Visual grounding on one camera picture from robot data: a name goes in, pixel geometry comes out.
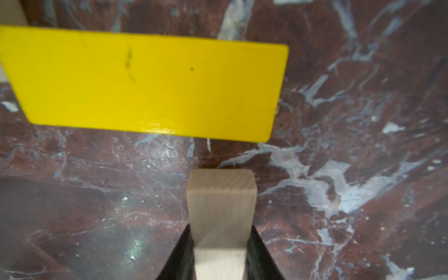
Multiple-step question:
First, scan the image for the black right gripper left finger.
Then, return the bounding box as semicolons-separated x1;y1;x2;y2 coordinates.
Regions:
156;225;194;280

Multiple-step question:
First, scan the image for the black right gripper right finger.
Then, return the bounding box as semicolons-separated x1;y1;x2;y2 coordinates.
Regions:
246;226;285;280

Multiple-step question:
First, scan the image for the yellow block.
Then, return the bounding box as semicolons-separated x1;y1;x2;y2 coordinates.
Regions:
1;26;289;142

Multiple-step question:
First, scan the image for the short natural wooden block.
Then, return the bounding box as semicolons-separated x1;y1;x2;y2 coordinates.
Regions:
0;0;28;83

